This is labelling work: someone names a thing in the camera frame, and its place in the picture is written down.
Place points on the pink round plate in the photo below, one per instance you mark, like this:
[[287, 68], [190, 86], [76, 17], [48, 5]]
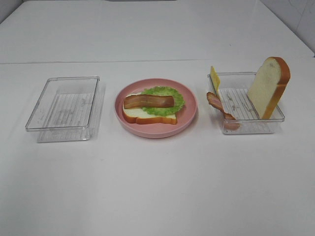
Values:
[[158, 130]]

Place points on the yellow cheese slice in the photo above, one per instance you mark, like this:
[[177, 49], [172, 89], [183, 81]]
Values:
[[215, 79]]

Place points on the bacon strip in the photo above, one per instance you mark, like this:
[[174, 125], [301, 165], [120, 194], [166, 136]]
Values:
[[219, 104], [147, 100]]

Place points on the bread slice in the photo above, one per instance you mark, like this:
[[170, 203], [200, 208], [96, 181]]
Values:
[[138, 116], [268, 86]]

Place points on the clear plastic tray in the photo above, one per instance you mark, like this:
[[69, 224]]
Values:
[[68, 109], [233, 95]]

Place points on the green lettuce leaf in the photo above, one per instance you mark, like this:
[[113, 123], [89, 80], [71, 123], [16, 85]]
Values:
[[164, 91]]

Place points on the clear left plastic tray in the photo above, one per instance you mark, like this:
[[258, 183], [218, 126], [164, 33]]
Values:
[[68, 109]]

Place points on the clear right plastic tray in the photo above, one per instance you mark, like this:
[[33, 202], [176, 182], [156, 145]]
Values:
[[233, 95]]

